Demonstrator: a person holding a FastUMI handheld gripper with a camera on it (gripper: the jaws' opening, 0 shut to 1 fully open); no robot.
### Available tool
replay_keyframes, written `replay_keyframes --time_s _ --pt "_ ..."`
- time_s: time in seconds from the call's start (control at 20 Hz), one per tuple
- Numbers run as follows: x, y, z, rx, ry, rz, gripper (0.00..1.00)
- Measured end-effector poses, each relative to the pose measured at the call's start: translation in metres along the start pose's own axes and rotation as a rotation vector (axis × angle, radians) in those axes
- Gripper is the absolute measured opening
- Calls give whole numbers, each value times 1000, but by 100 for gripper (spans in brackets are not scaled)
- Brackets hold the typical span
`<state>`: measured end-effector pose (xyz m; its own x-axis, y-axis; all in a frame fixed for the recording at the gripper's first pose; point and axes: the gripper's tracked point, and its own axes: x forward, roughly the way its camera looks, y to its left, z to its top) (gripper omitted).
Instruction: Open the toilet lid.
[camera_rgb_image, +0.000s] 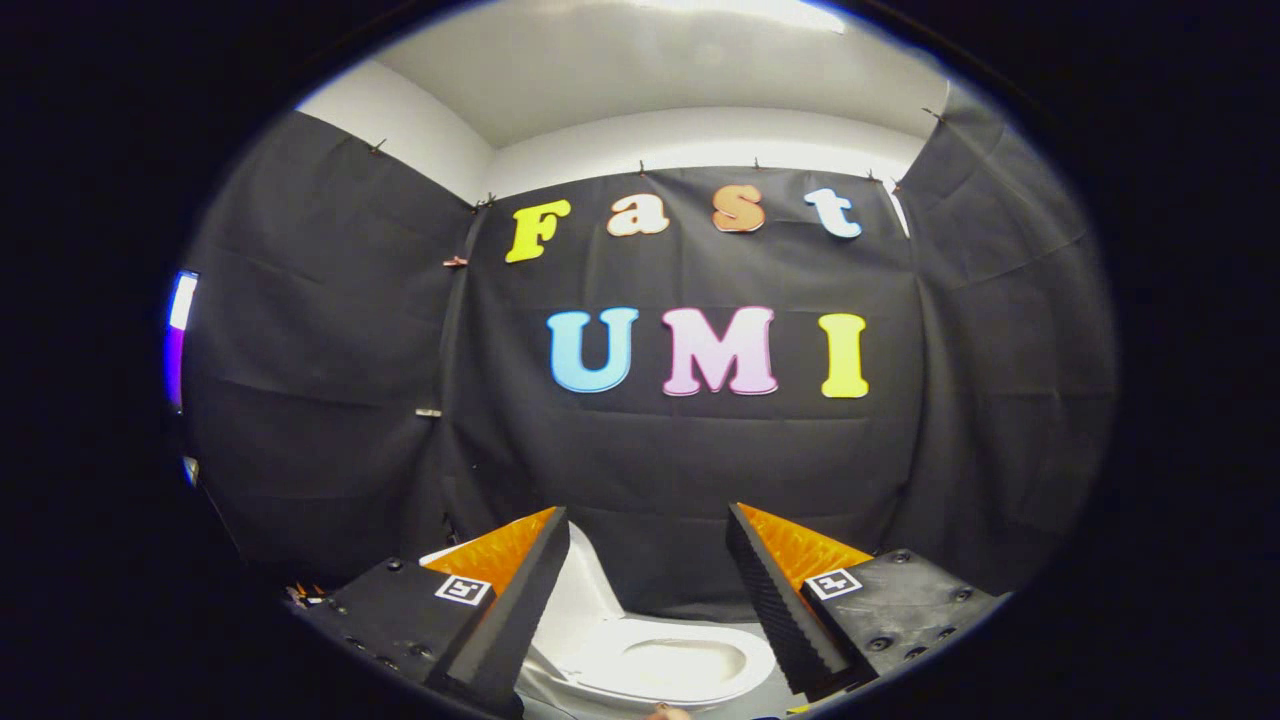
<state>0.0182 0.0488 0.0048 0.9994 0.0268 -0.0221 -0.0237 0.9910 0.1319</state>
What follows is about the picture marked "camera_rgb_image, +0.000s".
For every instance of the black backdrop cloth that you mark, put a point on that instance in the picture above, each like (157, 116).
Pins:
(680, 460)

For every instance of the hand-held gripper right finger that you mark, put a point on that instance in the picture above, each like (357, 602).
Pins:
(770, 600)

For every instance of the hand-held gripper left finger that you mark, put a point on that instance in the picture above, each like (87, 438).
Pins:
(520, 600)

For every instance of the white toilet seat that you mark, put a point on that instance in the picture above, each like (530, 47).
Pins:
(590, 665)

